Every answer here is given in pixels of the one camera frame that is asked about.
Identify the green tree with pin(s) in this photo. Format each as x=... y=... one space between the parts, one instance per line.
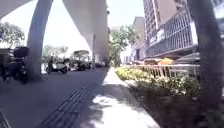
x=11 y=33
x=121 y=38
x=55 y=50

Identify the vehicle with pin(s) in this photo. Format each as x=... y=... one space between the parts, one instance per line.
x=81 y=61

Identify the concrete overpass with pillars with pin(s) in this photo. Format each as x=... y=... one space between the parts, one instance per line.
x=90 y=26

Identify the grey paved footpath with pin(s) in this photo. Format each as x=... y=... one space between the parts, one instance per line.
x=110 y=110

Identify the green hedge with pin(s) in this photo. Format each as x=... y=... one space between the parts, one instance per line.
x=160 y=83

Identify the parked scooter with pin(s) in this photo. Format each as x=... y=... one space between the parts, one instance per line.
x=58 y=66

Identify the pale metal railing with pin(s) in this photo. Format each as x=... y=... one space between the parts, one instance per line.
x=166 y=70

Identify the dark tactile strip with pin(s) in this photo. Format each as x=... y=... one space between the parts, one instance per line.
x=68 y=106

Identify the building with balconies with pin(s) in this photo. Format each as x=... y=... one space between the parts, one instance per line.
x=173 y=33

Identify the dark soil bed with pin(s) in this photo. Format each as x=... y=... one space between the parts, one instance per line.
x=170 y=111

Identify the parked motorcycle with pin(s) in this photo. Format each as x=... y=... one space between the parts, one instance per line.
x=15 y=65

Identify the dark tree trunk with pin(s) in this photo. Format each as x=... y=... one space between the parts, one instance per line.
x=210 y=60

